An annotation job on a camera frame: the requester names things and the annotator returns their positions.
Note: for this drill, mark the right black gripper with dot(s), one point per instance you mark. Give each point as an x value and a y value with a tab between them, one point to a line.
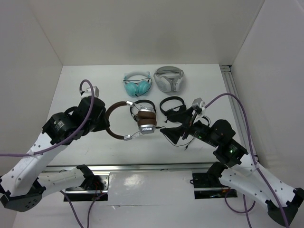
173	133

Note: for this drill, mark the teal headphones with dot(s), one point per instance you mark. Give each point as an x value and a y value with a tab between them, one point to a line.
137	87

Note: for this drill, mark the black headphones right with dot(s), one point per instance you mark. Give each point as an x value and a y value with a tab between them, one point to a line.
171	103

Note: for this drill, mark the black headphones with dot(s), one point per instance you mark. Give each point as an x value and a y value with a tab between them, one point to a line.
142	103
171	103

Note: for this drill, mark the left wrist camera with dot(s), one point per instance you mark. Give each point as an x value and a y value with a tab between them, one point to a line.
88	92

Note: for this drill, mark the aluminium rail front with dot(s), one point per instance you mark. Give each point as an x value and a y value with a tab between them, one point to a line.
151	167

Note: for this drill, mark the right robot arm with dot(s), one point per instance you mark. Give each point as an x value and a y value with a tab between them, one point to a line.
237	168

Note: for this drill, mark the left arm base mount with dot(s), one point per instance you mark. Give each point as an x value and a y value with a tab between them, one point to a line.
94	187

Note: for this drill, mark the brown silver headphones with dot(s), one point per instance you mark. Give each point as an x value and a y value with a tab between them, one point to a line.
145	119

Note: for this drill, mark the black headphones left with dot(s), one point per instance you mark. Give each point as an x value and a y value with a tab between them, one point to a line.
142	103

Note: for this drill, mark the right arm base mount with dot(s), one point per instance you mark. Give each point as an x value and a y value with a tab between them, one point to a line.
207	185

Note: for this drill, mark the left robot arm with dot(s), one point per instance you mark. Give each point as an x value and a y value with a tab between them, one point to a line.
23	187

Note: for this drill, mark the grey white headphones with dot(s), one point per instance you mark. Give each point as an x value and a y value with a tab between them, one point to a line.
169	78

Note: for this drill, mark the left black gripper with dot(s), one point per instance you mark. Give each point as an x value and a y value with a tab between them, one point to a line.
102	126

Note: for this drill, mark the aluminium rail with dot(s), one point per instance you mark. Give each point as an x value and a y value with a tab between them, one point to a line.
151	167
236	109

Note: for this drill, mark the aluminium rail right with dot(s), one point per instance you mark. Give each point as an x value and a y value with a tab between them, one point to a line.
236	109

